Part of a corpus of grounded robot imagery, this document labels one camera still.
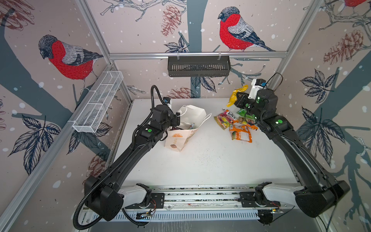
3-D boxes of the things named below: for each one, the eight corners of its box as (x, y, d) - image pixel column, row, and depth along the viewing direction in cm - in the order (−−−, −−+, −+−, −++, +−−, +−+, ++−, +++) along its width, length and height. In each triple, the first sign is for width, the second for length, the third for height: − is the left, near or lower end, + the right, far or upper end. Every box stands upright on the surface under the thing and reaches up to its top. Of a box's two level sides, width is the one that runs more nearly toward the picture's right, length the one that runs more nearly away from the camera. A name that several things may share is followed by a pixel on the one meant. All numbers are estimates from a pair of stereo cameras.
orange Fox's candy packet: (231, 142, 97) (233, 139, 94) (228, 128, 105) (230, 124, 102) (250, 142, 97) (252, 139, 94) (245, 128, 105) (247, 124, 102)
